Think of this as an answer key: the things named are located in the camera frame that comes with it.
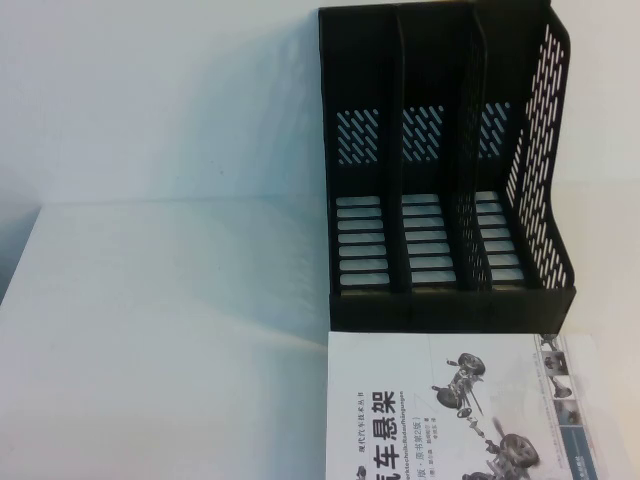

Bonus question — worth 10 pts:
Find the white car suspension book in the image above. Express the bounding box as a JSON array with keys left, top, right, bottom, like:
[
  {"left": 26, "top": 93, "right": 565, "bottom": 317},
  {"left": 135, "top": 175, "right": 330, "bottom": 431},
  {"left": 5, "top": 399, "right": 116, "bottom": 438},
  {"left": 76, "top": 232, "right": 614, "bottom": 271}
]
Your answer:
[{"left": 323, "top": 329, "right": 630, "bottom": 480}]

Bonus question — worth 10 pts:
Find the black plastic three-slot book stand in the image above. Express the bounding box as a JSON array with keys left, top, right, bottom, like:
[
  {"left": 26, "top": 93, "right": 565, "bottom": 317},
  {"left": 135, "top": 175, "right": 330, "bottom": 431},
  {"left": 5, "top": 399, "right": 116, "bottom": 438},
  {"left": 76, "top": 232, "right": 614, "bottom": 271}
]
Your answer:
[{"left": 318, "top": 0, "right": 579, "bottom": 334}]

